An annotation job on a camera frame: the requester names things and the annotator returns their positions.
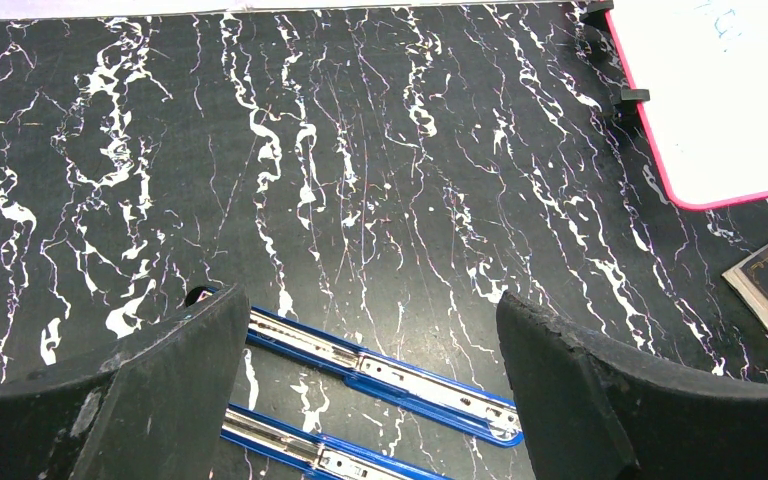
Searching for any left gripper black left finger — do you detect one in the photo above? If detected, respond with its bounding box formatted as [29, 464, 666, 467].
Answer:
[0, 285, 250, 479]

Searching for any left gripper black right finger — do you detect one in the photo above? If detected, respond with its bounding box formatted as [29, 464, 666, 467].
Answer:
[496, 292, 768, 479]

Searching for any blue stapler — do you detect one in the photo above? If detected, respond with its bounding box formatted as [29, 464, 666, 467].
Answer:
[247, 307, 524, 448]
[221, 404, 442, 480]

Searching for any pink framed whiteboard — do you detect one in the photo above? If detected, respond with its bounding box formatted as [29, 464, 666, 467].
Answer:
[585, 1, 768, 210]

